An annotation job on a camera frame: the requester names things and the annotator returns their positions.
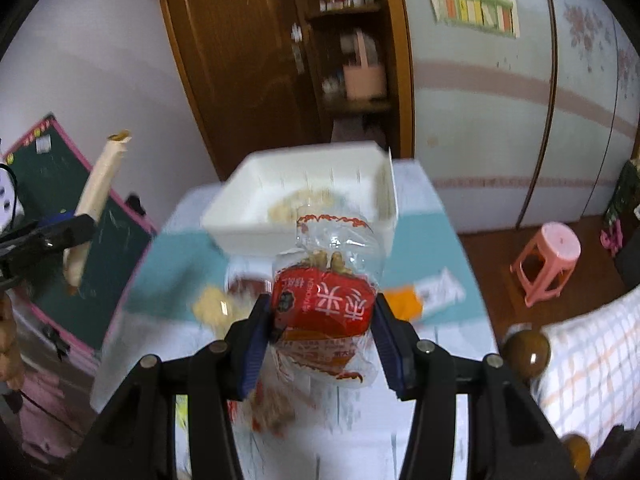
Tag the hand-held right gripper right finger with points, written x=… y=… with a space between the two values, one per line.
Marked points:
x=389 y=347

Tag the green chalkboard pink frame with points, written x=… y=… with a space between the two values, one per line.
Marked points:
x=50 y=175

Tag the floral sliding-door wardrobe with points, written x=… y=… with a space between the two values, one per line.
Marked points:
x=475 y=135

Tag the person's left hand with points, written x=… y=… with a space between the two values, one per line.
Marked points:
x=7 y=345

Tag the long beige snack packet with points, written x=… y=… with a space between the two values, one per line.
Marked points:
x=95 y=190

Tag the pink plastic basket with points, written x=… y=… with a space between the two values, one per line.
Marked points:
x=364 y=80

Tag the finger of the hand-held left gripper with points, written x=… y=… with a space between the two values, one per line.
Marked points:
x=60 y=232

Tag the red clear snack packet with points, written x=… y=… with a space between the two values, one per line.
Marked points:
x=320 y=305

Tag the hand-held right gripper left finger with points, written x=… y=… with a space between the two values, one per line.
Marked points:
x=254 y=347

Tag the brown wooden door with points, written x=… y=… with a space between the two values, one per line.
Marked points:
x=225 y=60

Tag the yellow cracker packet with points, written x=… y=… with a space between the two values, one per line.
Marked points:
x=290 y=206

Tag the white plastic storage bin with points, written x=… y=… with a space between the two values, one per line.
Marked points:
x=240 y=225

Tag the checked blanket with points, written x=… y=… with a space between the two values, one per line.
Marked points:
x=595 y=360

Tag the brown round bedpost knob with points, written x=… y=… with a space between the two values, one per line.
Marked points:
x=577 y=457
x=527 y=352

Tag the orange white snack packet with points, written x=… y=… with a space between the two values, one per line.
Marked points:
x=430 y=292

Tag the pink plastic stool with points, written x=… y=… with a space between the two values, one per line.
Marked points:
x=550 y=250

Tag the wooden shelf unit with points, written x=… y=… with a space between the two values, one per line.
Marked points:
x=400 y=60

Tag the green printed bag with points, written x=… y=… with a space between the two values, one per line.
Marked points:
x=622 y=210

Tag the pale yellow snack packet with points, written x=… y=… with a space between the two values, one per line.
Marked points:
x=215 y=307

